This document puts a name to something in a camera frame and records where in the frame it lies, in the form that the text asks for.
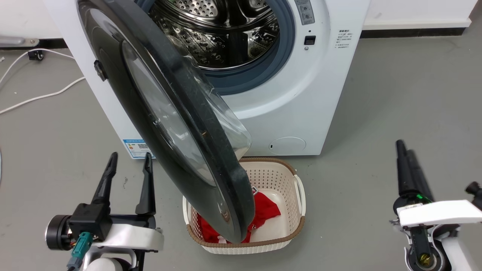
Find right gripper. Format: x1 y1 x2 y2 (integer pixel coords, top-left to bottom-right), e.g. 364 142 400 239
393 139 482 228

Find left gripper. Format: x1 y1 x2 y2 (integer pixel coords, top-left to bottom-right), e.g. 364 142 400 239
92 152 165 253

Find dark round washing machine door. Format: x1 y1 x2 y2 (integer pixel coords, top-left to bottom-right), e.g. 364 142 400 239
77 0 256 244

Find white front-load washing machine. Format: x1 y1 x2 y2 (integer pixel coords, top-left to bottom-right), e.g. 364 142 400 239
42 0 371 160

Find grey-blue rubber door gasket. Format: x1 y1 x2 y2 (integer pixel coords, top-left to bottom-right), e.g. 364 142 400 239
135 0 296 96

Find blue energy label sticker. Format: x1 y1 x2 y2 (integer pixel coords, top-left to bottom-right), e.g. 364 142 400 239
122 139 155 160

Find round white filter cover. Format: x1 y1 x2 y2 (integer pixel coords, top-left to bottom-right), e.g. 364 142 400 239
269 137 307 155

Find cream plastic laundry basket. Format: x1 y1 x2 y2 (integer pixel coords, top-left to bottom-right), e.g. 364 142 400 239
183 157 306 255

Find red garment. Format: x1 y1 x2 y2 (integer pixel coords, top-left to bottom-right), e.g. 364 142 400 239
198 190 282 244

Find perforated steel washer drum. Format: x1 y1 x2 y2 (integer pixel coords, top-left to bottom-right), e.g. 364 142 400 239
148 0 281 70

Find grey metal bar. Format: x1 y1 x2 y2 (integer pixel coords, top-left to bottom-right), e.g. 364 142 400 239
0 36 40 48

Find grey instruction sticker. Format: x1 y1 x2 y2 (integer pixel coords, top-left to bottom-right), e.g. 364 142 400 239
294 0 315 26

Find teal connector cable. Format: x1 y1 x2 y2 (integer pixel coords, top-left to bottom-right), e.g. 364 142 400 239
67 232 93 271

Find white floor cable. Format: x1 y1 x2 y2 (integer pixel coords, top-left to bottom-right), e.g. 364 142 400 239
0 77 86 115
0 48 75 85

